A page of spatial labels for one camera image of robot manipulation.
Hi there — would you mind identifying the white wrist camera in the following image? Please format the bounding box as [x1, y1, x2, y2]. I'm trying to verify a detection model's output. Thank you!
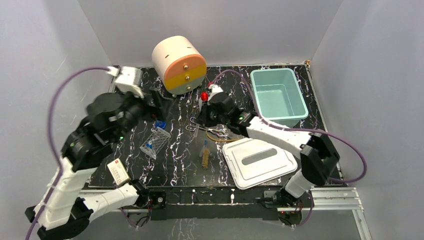
[107, 66, 144, 99]
[207, 84, 224, 99]

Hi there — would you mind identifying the yellow rubber tube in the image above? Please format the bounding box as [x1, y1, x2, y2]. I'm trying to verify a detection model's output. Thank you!
[205, 131, 239, 143]

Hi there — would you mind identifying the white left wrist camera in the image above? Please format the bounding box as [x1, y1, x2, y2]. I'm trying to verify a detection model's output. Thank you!
[107, 66, 144, 99]

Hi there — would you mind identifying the graduated cylinder blue base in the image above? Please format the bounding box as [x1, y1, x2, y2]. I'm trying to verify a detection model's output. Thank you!
[154, 120, 167, 130]

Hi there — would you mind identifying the clear test tube rack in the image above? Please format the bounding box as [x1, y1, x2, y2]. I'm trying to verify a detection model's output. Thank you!
[139, 128, 171, 160]

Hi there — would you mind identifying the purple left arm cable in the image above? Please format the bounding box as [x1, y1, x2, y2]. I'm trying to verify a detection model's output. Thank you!
[24, 66, 112, 240]

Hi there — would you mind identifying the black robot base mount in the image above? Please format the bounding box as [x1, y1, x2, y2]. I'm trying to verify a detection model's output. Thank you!
[118, 185, 314, 229]

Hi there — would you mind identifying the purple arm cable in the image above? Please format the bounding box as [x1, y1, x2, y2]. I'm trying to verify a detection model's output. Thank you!
[24, 66, 112, 240]
[206, 69, 368, 184]

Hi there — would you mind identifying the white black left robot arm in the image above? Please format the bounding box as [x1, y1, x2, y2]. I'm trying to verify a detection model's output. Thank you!
[25, 87, 173, 240]

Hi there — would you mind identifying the round cabinet with coloured drawers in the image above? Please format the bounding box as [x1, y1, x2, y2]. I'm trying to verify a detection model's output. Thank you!
[151, 35, 207, 95]

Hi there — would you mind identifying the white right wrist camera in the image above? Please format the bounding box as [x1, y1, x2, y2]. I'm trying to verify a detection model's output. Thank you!
[207, 84, 224, 99]

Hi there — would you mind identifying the teal plastic bin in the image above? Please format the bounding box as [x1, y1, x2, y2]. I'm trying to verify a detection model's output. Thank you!
[250, 68, 309, 128]

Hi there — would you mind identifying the brown test tube brush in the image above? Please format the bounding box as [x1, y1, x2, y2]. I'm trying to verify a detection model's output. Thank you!
[201, 148, 210, 170]

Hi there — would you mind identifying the test tube with blue cap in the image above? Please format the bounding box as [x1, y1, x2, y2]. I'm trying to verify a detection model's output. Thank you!
[193, 127, 199, 138]

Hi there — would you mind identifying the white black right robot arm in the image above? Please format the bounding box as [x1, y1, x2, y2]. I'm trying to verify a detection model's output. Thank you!
[196, 92, 340, 207]

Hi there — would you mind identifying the white green small box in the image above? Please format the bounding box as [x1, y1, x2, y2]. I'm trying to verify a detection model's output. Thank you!
[106, 158, 131, 187]

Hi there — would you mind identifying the white bin lid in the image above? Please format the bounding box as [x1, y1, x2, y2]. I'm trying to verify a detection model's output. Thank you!
[222, 138, 298, 190]

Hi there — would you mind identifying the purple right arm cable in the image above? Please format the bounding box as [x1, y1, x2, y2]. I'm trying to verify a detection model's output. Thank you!
[206, 69, 368, 184]

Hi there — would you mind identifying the metal test tube clamp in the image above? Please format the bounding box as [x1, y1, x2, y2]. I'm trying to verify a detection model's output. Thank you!
[185, 116, 208, 133]

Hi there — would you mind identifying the white squeeze bottle red cap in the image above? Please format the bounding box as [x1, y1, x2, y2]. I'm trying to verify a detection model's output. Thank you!
[198, 91, 210, 112]

